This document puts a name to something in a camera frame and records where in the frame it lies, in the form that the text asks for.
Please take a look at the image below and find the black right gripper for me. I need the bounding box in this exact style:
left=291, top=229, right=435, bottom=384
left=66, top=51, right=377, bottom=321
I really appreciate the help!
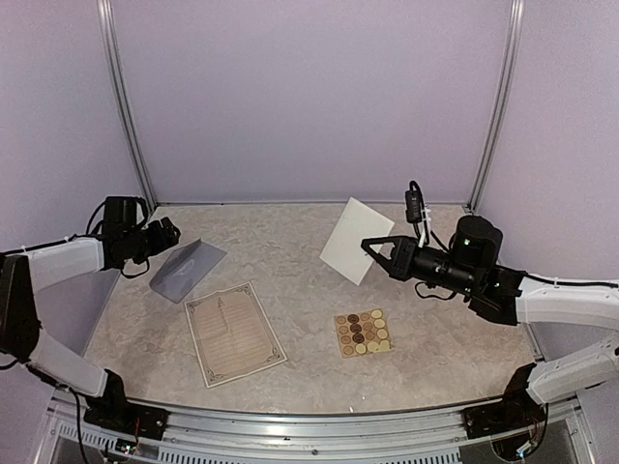
left=363, top=234, right=479, bottom=296

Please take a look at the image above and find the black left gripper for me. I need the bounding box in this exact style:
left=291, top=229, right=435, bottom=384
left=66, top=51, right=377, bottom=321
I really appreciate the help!
left=124, top=217, right=179, bottom=264

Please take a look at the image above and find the grey envelope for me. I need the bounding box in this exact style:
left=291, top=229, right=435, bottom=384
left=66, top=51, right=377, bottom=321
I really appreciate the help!
left=149, top=240, right=227, bottom=304

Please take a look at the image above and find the beige lined letter paper top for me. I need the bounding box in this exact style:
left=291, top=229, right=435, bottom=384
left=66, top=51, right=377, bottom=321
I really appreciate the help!
left=320, top=197, right=395, bottom=286

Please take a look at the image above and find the beige lined letter paper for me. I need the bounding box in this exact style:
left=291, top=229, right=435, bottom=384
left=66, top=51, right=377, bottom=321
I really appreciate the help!
left=320, top=197, right=395, bottom=286
left=185, top=282, right=287, bottom=388

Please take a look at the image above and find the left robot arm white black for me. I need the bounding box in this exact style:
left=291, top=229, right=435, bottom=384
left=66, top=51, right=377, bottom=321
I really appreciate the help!
left=1, top=196, right=181, bottom=430

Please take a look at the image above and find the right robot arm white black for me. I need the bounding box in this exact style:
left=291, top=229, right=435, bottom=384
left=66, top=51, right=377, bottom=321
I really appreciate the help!
left=361, top=216, right=618, bottom=429

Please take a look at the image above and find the brown sticker sheet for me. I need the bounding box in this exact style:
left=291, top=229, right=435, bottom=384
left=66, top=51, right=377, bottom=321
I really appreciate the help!
left=334, top=308, right=394, bottom=359

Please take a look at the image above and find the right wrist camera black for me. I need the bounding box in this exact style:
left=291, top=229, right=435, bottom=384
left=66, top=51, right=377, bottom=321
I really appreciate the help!
left=404, top=180, right=425, bottom=224

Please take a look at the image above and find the black left camera cable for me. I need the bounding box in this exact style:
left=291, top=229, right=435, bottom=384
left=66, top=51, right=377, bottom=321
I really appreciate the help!
left=85, top=200, right=151, bottom=278

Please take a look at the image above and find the black camera cable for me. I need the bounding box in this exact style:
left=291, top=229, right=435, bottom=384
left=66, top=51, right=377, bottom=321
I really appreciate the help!
left=408, top=180, right=454, bottom=252
left=85, top=200, right=151, bottom=278

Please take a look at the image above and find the black right camera cable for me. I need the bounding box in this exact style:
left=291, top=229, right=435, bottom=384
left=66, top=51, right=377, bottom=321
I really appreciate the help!
left=408, top=180, right=454, bottom=252

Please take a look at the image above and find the right aluminium frame post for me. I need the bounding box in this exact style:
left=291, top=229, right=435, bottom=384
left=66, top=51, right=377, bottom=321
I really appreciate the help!
left=466, top=0, right=526, bottom=215

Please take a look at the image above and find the aluminium frame post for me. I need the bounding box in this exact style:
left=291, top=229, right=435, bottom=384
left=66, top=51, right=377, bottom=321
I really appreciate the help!
left=96, top=0, right=158, bottom=215
left=466, top=0, right=526, bottom=215

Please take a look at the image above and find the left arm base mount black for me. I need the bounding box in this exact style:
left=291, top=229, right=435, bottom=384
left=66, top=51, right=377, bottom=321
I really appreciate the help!
left=84, top=369, right=169, bottom=441

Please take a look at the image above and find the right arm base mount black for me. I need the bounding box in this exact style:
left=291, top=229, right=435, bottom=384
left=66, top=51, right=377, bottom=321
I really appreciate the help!
left=462, top=363, right=547, bottom=439

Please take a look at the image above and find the front aluminium rail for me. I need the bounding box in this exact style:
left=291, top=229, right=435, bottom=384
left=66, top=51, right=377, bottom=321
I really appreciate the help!
left=33, top=392, right=596, bottom=463

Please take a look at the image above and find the left aluminium frame post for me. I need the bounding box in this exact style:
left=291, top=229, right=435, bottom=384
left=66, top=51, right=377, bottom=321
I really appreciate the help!
left=96, top=0, right=158, bottom=215

